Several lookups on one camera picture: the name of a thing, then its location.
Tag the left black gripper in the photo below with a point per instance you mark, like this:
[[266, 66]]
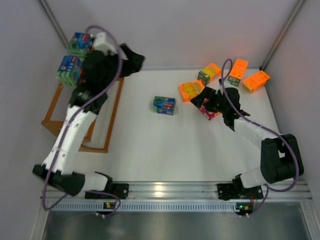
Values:
[[127, 65]]

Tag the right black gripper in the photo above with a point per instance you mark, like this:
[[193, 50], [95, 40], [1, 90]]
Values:
[[208, 99]]

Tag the pink scrubber sponge box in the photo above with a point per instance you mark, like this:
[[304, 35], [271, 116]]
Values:
[[208, 114]]

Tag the blue green sponge pack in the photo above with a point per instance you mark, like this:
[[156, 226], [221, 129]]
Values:
[[164, 105], [69, 71], [80, 44]]

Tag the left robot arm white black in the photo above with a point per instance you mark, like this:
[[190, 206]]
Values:
[[57, 170]]

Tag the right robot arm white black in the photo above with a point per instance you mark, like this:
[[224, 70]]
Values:
[[280, 157]]

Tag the orange green box yellow sponge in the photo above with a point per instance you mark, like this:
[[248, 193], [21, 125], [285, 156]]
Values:
[[207, 74]]

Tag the orange box upright back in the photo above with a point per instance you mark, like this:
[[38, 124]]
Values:
[[237, 72]]

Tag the orange box far right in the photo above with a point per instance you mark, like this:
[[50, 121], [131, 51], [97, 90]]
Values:
[[256, 81]]

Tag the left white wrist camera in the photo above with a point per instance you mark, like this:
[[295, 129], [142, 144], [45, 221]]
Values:
[[102, 43]]

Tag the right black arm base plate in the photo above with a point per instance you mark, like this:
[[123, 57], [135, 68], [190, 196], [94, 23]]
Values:
[[227, 191]]

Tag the orange three-tier wire shelf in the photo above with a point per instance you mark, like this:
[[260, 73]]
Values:
[[112, 112]]

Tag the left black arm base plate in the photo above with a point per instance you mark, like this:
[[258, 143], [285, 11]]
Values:
[[120, 190]]

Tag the aluminium mounting rail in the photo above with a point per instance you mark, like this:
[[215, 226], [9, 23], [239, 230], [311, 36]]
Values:
[[205, 191]]

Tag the slotted grey cable duct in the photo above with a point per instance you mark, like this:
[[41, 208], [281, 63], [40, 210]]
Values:
[[152, 206]]

